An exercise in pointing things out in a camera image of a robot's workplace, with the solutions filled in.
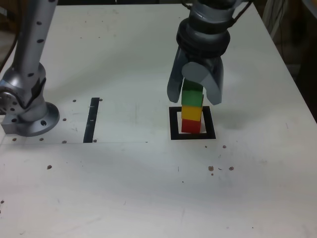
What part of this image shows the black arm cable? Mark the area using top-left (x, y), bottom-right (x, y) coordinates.
top-left (229, 0), bottom-right (254, 27)

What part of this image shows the black tape strip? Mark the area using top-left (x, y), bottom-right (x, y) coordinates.
top-left (83, 97), bottom-right (100, 144)

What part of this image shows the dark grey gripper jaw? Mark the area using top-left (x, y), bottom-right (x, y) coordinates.
top-left (166, 46), bottom-right (187, 103)

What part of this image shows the brown cardboard box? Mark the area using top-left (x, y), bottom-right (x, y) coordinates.
top-left (0, 0), bottom-right (25, 33)

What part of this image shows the pale hanging cable bundle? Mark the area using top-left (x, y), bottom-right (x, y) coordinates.
top-left (262, 0), bottom-right (288, 53)

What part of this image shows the black tape square outline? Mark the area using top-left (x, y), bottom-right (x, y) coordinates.
top-left (168, 106), bottom-right (216, 140)

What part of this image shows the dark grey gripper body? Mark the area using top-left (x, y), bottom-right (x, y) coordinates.
top-left (178, 49), bottom-right (223, 72)

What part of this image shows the green cube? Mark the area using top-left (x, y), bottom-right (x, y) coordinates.
top-left (181, 79), bottom-right (205, 108)

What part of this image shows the red cube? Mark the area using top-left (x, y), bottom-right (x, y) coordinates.
top-left (181, 118), bottom-right (202, 134)

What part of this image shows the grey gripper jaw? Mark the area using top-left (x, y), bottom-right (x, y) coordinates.
top-left (181, 56), bottom-right (225, 106)

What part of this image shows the yellow cube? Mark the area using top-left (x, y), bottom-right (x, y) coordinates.
top-left (181, 105), bottom-right (203, 122)

